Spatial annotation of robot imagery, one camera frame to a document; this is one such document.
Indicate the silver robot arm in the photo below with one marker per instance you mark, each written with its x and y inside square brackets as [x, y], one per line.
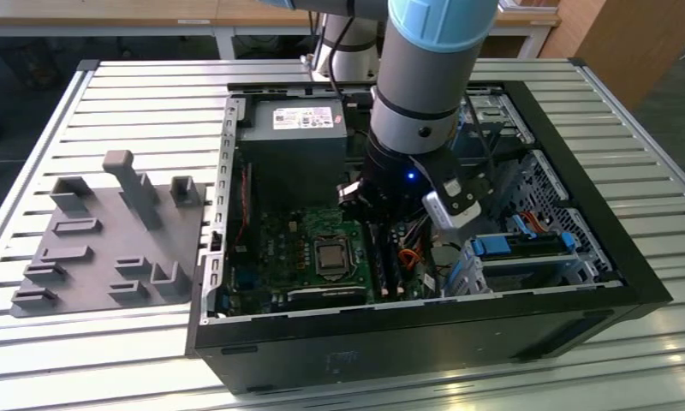
[423, 85]

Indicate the grey power supply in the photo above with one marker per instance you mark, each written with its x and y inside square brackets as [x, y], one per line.
[291, 162]

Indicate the CPU socket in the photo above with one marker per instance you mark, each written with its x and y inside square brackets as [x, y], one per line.
[332, 242]

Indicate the green motherboard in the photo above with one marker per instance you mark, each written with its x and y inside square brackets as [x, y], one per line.
[296, 222]

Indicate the silver CPU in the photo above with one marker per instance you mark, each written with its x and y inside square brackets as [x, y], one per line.
[332, 257]

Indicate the metal disk bay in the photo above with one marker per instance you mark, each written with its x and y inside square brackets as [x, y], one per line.
[491, 111]
[463, 274]

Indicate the blue disk carrier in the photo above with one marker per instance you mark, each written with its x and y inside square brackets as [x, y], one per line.
[493, 248]

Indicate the black PC case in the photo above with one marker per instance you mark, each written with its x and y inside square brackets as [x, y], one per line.
[376, 355]

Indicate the wooden cabinet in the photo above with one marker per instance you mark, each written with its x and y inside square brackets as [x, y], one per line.
[634, 43]

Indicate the grey parts rack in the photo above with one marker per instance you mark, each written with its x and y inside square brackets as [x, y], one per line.
[91, 265]

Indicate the wooden desk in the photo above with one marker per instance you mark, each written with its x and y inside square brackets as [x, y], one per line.
[120, 10]

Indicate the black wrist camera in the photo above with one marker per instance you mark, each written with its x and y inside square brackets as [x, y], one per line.
[351, 194]

